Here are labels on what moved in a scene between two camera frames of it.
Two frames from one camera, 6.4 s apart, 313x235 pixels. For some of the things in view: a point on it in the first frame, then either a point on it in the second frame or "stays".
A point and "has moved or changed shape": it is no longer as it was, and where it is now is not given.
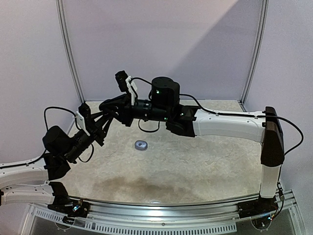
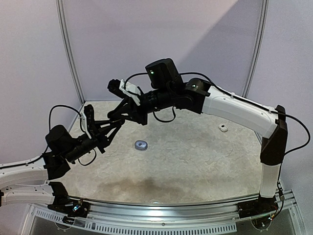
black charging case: (107, 106) has moved or changed shape
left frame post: (60, 16) stays
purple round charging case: (141, 145) stays
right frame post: (264, 7) stays
